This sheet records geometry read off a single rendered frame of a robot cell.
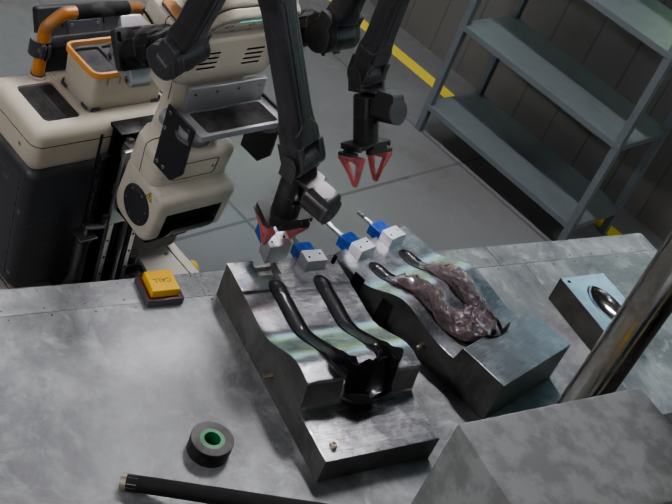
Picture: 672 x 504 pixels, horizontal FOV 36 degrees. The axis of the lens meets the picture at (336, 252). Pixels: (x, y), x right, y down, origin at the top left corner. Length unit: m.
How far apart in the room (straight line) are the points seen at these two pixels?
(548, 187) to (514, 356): 2.29
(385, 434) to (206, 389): 0.35
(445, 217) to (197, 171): 1.90
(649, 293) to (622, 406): 0.17
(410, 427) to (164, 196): 0.82
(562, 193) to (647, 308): 3.06
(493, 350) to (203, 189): 0.79
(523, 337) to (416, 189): 2.09
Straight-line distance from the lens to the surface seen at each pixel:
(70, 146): 2.61
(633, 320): 1.46
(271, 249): 2.13
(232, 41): 2.29
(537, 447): 1.22
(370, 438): 1.99
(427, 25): 5.47
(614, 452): 1.28
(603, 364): 1.51
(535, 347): 2.30
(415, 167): 4.46
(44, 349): 2.03
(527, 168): 4.53
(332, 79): 4.85
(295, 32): 1.84
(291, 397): 1.99
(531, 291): 2.65
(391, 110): 2.26
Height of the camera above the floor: 2.27
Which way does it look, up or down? 37 degrees down
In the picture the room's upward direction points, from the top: 23 degrees clockwise
